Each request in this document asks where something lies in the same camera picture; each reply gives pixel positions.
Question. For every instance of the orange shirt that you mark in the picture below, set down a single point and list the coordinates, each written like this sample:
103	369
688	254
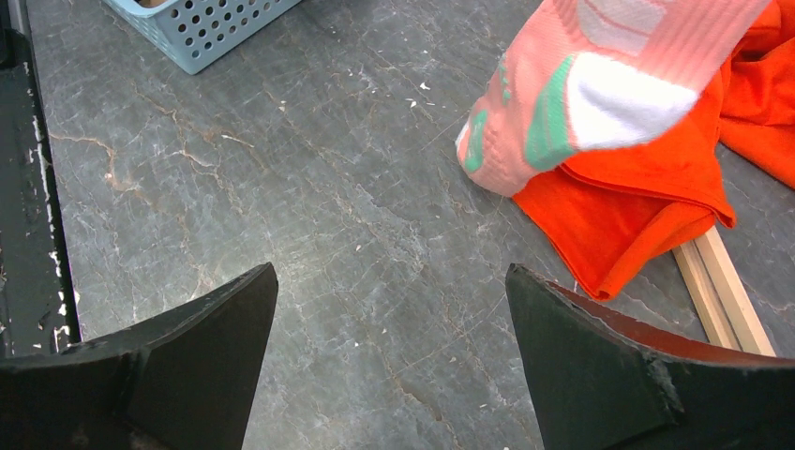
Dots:
608	213

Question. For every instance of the light blue basket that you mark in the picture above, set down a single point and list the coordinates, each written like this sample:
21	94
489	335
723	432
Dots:
196	33

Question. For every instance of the wooden drying rack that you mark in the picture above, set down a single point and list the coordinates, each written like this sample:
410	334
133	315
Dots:
719	297

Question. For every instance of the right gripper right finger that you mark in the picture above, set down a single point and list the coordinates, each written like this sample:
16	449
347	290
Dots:
599	379

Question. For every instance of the pink sock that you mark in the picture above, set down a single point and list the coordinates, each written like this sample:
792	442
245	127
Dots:
595	75

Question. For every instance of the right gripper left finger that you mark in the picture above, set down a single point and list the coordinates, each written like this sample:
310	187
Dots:
184	379

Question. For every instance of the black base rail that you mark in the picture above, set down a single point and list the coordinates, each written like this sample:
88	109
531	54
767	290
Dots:
38	306

